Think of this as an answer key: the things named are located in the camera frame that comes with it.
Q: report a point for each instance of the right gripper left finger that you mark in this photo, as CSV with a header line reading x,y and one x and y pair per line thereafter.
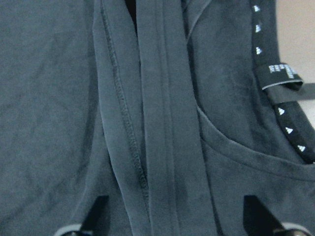
x,y
89,225

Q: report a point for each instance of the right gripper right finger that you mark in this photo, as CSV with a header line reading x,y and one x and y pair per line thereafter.
x,y
259,221

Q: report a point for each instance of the black graphic t-shirt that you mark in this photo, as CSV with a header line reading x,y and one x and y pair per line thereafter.
x,y
175,109

